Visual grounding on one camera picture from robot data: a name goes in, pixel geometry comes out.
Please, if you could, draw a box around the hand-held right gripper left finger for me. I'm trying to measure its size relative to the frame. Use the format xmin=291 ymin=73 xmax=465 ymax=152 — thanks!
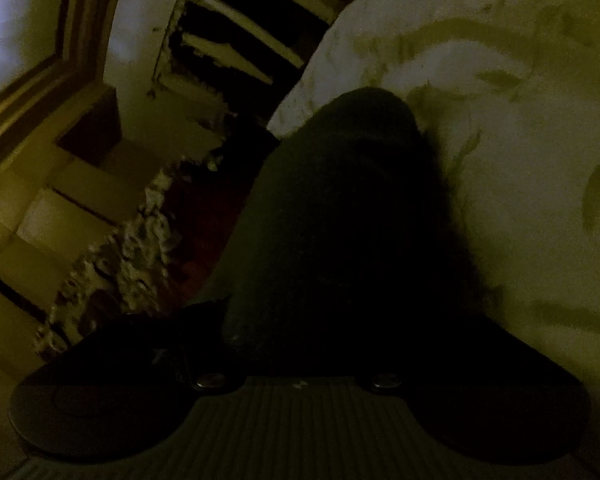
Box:
xmin=27 ymin=296 xmax=243 ymax=393

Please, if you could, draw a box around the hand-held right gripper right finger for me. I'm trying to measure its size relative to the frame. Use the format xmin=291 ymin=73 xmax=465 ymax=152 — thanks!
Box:
xmin=352 ymin=307 xmax=578 ymax=392

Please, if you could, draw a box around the printed blanket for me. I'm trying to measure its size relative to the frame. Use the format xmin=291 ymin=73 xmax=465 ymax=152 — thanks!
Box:
xmin=32 ymin=155 xmax=221 ymax=361

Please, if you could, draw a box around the red cloth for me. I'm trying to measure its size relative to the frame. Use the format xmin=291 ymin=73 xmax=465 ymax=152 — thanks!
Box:
xmin=170 ymin=125 xmax=281 ymax=306

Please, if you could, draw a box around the white patterned bedsheet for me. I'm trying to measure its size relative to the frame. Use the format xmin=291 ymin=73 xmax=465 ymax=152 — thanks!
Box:
xmin=267 ymin=0 xmax=600 ymax=386

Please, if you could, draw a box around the wooden door frame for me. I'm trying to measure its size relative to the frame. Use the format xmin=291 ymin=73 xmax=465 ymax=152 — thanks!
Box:
xmin=0 ymin=0 xmax=133 ymax=183

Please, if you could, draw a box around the slatted frame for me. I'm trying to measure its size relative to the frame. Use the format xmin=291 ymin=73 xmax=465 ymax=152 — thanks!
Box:
xmin=150 ymin=0 xmax=381 ymax=96

